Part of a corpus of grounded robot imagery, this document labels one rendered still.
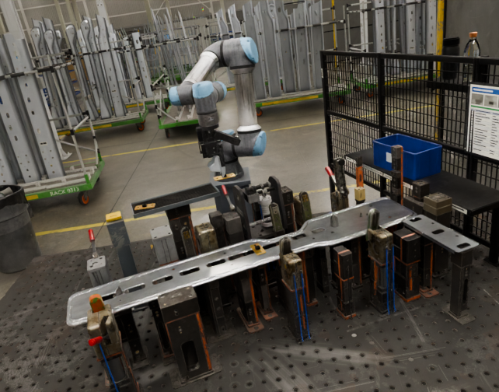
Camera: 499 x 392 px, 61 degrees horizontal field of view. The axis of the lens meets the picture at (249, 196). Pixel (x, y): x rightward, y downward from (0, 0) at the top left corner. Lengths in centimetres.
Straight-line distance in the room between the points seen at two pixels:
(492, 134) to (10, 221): 367
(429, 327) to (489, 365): 23
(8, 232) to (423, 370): 354
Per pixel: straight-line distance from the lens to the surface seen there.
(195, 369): 159
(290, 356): 164
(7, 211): 417
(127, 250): 186
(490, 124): 197
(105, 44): 913
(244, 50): 195
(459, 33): 407
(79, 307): 160
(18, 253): 434
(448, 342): 170
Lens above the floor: 183
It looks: 23 degrees down
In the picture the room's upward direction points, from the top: 9 degrees counter-clockwise
